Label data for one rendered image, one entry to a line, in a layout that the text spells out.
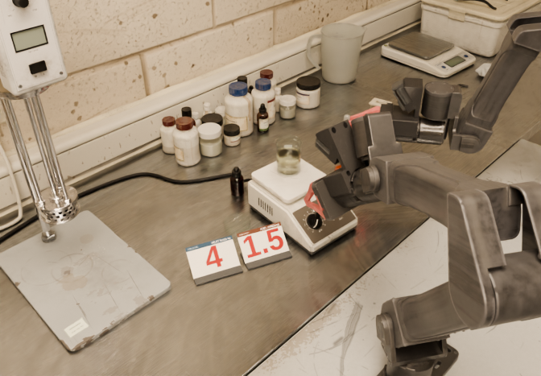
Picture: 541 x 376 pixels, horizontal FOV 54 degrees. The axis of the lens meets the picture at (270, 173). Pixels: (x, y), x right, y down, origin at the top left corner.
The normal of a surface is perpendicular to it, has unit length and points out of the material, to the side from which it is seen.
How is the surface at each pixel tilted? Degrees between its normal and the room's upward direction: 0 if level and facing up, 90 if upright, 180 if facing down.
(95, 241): 0
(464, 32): 93
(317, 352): 0
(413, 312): 81
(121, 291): 0
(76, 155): 90
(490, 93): 88
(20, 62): 90
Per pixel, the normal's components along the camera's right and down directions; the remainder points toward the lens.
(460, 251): -0.98, 0.12
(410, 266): 0.00, -0.81
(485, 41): -0.71, 0.46
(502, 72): -0.26, 0.57
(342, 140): 0.47, -0.18
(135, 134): 0.71, 0.41
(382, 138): 0.15, -0.14
